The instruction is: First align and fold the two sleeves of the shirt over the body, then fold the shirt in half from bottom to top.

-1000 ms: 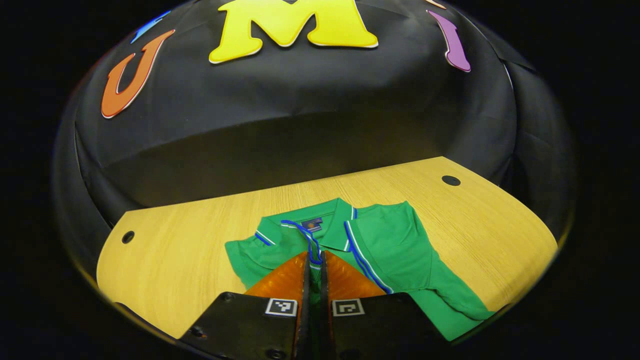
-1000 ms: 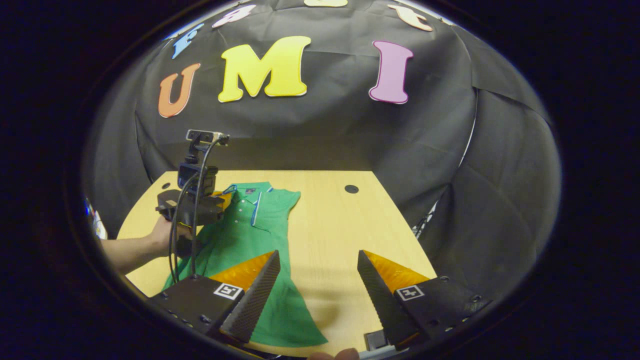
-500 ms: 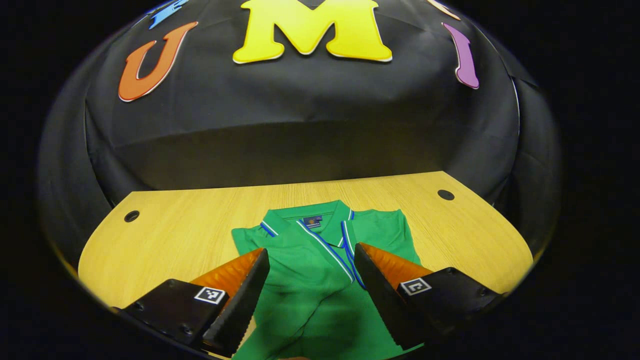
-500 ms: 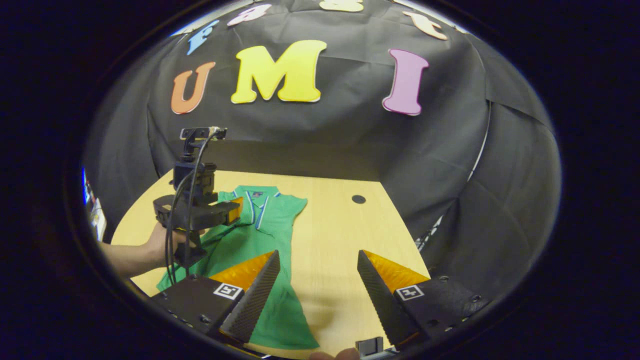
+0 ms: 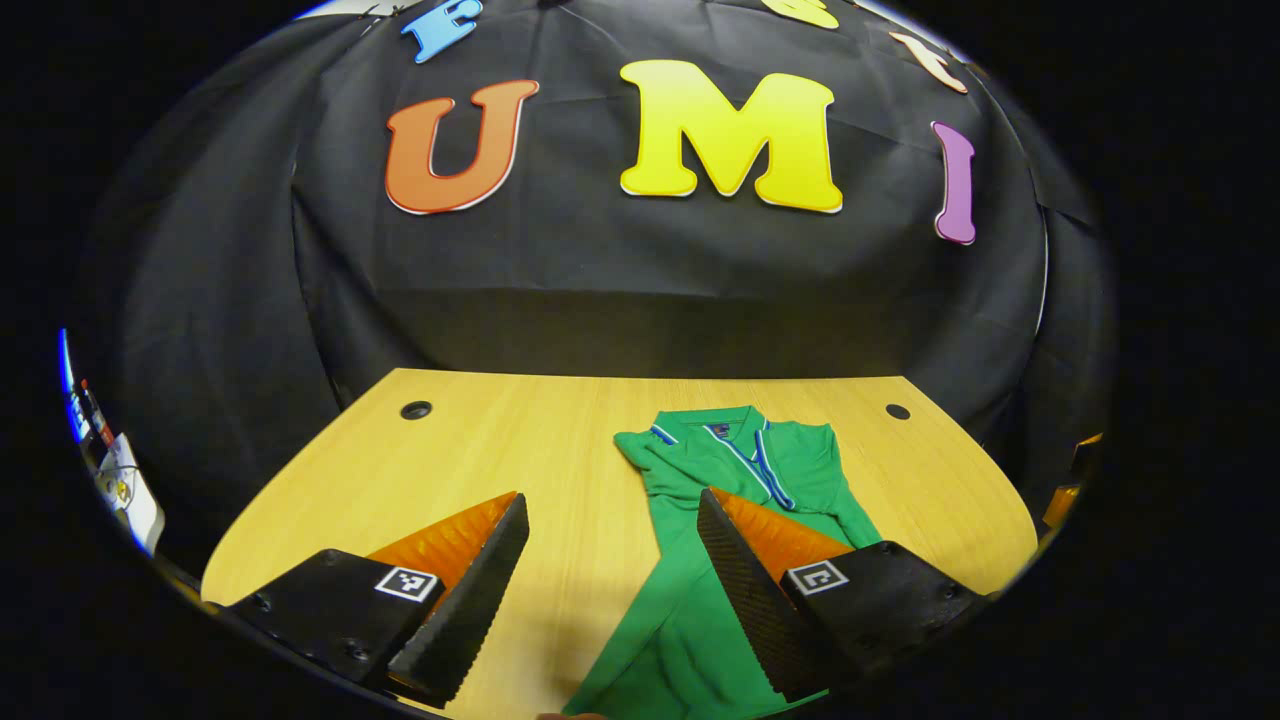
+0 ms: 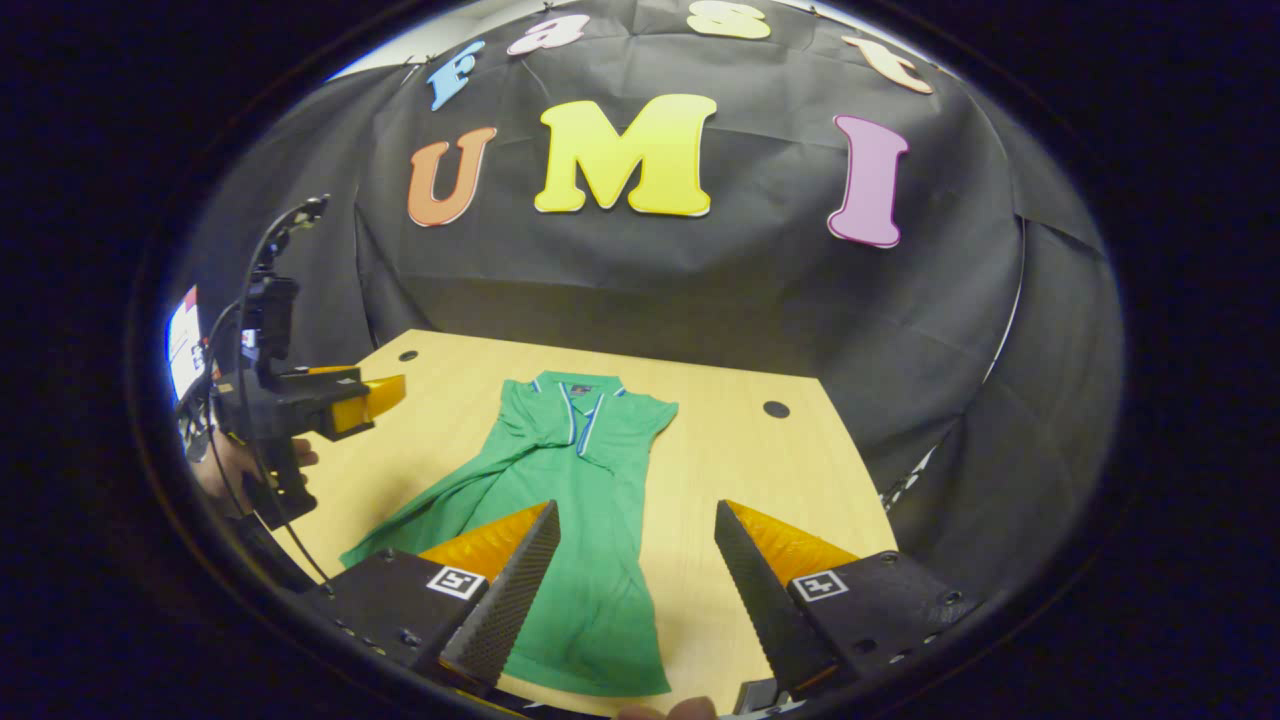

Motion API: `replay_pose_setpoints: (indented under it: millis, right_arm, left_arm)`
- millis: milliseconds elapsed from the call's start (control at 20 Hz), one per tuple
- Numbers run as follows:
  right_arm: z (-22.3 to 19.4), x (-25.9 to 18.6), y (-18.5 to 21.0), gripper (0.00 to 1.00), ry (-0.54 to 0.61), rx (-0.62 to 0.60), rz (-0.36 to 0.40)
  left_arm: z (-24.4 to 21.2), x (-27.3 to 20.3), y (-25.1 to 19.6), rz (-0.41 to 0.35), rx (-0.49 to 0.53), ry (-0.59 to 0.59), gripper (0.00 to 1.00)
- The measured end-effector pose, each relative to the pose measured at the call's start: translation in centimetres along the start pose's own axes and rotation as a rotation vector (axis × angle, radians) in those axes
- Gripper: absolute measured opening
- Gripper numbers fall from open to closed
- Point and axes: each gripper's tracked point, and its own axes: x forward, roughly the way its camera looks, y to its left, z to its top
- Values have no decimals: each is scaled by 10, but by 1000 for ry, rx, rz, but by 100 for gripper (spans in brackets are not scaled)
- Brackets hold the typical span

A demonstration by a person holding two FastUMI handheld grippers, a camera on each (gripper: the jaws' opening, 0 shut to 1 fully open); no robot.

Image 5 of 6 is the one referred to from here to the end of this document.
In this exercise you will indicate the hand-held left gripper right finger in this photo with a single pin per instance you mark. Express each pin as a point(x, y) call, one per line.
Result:
point(750, 600)

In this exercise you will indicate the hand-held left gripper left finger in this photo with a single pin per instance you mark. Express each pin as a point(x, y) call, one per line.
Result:
point(475, 600)

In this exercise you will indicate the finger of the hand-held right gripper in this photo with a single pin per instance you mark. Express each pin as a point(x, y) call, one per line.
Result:
point(1062, 505)

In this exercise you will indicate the green T-shirt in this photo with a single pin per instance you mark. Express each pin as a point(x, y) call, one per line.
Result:
point(680, 640)

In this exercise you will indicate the white side table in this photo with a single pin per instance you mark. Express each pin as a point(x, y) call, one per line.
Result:
point(140, 520)

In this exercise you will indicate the black backdrop cloth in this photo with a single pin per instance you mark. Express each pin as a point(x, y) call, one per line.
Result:
point(650, 270)

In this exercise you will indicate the small round yellowish object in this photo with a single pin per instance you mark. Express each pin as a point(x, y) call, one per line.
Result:
point(121, 490)

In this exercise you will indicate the computer monitor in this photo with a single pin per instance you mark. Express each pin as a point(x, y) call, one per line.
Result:
point(78, 410)

